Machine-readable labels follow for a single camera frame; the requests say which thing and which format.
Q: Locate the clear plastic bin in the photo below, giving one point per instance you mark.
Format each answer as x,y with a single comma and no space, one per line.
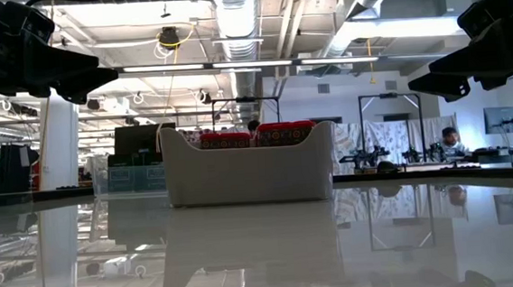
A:
98,181

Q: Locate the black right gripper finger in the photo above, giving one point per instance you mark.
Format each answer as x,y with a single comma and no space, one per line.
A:
447,87
495,56

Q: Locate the black background robot arms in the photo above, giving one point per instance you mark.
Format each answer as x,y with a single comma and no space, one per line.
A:
364,157

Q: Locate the person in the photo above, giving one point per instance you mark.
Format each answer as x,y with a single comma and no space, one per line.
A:
253,125
450,135

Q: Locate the white building pillar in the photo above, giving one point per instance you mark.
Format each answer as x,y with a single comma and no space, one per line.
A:
62,143

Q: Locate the black box-shaped object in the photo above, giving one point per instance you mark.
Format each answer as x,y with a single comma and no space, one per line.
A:
14,169

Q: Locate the white plastic bin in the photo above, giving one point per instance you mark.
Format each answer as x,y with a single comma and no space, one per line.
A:
240,176

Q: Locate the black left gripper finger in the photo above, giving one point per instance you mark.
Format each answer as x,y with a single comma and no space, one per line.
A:
91,80
60,62

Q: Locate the round silver ceiling duct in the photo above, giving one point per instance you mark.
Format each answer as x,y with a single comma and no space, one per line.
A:
235,27

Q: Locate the white patterned cloth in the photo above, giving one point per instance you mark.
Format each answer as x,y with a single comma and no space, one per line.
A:
396,131

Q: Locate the black metal station frame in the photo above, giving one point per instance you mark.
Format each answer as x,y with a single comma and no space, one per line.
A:
389,95

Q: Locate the black computer monitor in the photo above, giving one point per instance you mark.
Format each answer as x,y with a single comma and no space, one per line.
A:
134,140

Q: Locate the grey computer monitor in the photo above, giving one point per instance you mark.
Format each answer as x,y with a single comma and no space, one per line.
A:
504,119

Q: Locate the long ceiling light strip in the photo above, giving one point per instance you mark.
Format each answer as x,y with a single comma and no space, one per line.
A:
251,63

